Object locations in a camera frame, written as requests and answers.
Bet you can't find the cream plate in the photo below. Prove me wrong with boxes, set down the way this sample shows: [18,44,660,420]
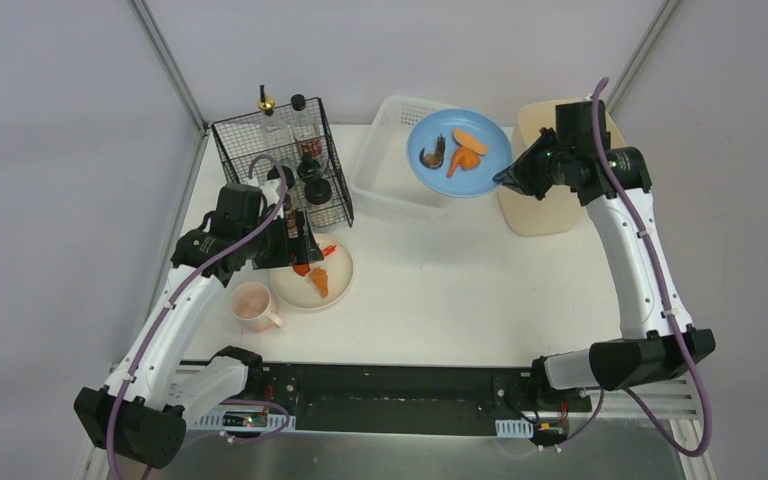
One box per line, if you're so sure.
[269,233,354,311]

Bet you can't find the pink mug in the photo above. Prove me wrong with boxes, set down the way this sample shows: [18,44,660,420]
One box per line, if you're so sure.
[229,282,284,333]

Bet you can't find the black lid jar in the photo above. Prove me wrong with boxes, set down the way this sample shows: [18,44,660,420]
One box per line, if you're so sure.
[266,165,295,190]
[296,152,322,182]
[304,178,333,206]

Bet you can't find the blue plate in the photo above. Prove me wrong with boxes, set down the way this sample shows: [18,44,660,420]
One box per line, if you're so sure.
[406,108,513,198]

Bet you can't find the gold cap oil bottle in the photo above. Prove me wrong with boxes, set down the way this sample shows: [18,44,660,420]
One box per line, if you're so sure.
[258,84,292,150]

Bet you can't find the red label sauce bottle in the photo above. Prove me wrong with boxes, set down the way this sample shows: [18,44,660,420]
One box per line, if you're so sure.
[290,94,322,160]

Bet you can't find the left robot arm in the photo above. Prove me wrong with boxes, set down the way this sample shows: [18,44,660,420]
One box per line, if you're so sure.
[73,180,323,478]

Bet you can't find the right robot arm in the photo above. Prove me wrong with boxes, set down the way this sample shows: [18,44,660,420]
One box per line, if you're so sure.
[496,99,716,391]

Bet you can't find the red toy crab claw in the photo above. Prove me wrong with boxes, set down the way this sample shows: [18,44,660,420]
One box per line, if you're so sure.
[293,264,311,277]

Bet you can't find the orange fried piece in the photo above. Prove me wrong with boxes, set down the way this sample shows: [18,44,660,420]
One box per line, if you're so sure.
[308,267,329,298]

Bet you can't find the orange toy chicken leg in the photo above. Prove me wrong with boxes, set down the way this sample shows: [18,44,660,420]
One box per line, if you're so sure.
[446,146,482,178]

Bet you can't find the beige trash bin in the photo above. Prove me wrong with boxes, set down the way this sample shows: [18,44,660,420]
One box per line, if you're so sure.
[498,99,628,237]

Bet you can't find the orange toy salmon slice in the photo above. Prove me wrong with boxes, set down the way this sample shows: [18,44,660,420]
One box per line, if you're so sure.
[453,128,488,156]

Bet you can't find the white plastic basket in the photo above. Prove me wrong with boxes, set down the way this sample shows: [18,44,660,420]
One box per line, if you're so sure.
[349,95,452,221]

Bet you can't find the black wire rack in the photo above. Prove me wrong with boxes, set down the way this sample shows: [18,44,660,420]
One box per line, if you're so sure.
[211,97,355,230]

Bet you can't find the black base frame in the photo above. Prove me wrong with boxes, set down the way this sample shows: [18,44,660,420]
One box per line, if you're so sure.
[220,363,600,442]

